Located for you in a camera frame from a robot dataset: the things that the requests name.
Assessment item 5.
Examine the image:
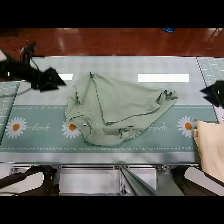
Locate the silver frame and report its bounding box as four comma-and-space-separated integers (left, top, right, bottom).
0, 161, 224, 197

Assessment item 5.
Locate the cream garment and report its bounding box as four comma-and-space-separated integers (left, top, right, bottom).
192, 119, 224, 184

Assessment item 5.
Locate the pale green shirt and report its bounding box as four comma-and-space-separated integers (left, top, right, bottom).
64, 71, 179, 147

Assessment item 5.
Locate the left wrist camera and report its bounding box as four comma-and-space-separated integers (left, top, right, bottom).
19, 41, 38, 64

